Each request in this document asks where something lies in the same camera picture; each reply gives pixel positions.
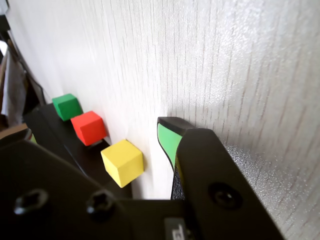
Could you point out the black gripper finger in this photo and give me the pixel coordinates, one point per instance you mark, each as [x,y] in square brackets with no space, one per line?
[200,160]
[45,180]

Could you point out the red cube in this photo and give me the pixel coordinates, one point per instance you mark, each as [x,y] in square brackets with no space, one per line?
[87,127]

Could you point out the green cube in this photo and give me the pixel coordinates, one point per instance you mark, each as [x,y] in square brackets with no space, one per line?
[66,107]

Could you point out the yellow cube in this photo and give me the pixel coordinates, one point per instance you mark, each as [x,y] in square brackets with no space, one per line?
[122,162]

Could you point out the black cardboard box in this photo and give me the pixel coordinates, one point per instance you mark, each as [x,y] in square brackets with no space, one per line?
[45,132]

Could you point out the black open box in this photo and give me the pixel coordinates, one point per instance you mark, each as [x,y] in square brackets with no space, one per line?
[67,135]

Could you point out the grey hanging fabric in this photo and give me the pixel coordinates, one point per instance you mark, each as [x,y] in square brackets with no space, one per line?
[16,90]

